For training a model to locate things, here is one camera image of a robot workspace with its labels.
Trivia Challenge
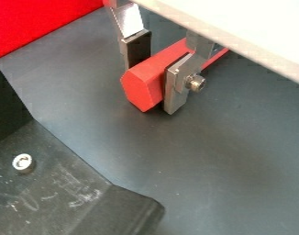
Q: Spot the black curved peg holder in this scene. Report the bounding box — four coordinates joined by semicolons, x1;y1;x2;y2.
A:
0;71;164;235

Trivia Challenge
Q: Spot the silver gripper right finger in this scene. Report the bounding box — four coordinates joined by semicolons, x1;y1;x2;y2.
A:
162;30;221;115

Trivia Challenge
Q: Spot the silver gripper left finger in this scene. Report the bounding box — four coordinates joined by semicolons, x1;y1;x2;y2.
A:
102;0;152;69

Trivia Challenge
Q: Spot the silver holder screw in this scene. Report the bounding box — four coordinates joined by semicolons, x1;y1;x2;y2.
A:
11;153;35;173

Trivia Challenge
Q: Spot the red peg board base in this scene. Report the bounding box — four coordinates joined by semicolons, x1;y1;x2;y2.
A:
0;0;102;58

